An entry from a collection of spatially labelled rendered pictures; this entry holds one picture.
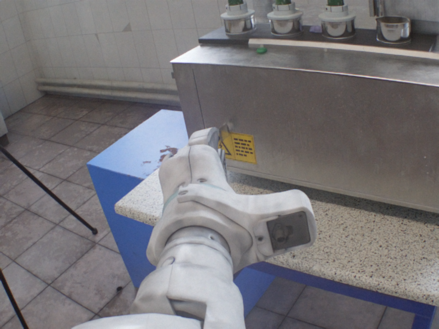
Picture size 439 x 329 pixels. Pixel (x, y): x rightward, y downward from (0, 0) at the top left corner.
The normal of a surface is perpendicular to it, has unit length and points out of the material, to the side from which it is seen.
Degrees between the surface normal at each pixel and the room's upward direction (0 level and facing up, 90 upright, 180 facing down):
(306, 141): 90
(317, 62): 0
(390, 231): 0
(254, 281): 90
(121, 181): 90
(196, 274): 20
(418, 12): 90
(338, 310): 0
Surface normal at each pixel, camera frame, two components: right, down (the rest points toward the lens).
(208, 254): 0.47, -0.81
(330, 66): -0.18, -0.85
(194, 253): 0.02, -0.93
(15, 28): 0.81, 0.16
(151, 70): -0.56, 0.50
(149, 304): -0.34, 0.43
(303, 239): -0.05, 0.39
